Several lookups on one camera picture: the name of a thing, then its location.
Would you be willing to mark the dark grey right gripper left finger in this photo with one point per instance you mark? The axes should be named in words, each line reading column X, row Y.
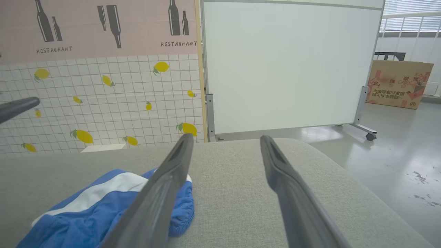
column 155, row 199

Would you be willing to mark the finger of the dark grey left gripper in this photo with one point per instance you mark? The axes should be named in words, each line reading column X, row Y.
column 17, row 106

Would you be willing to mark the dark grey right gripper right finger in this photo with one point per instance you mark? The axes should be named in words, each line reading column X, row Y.
column 299, row 210

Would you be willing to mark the blue and white garment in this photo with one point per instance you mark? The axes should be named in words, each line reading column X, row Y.
column 86, row 224

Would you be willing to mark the grey fabric sofa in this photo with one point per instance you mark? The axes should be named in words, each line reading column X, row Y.
column 234, row 193

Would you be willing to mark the white box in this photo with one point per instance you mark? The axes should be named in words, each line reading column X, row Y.
column 103, row 148

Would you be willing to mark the lemon print partition panel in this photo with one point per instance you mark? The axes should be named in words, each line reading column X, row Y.
column 103, row 103

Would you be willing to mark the white rolling whiteboard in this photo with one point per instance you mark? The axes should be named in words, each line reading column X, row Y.
column 286, row 69

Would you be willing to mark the printed cardboard box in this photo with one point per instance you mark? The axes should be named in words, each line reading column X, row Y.
column 396, row 82

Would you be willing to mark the white window blinds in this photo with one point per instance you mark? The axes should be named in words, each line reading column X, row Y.
column 410, row 20

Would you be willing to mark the black metal frame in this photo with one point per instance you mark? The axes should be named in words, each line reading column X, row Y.
column 389, row 54

